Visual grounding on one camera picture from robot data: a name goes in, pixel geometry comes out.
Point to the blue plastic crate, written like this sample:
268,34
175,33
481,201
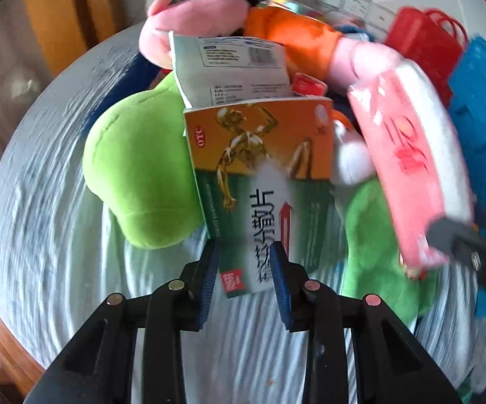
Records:
468,112

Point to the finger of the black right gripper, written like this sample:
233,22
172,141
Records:
461,242

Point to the red plastic toy case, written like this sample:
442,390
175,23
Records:
433,40

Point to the orange pink pig plush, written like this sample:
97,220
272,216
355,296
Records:
312,47

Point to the green dinosaur plush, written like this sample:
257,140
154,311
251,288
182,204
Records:
373,261

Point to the orange green medicine box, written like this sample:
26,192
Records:
262,171

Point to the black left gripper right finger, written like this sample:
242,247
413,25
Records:
390,363

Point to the green plush toy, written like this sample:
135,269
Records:
136,160

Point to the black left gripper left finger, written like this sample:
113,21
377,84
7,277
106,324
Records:
96,366

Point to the white medicine box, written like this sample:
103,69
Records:
226,70

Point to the pink tissue pack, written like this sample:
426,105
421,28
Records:
417,155

